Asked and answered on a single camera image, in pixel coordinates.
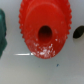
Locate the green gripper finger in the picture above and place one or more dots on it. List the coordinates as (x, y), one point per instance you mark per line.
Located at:
(3, 29)

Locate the red gear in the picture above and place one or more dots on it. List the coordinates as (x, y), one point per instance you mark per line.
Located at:
(45, 25)

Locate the black screw hole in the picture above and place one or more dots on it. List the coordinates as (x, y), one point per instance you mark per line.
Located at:
(78, 32)

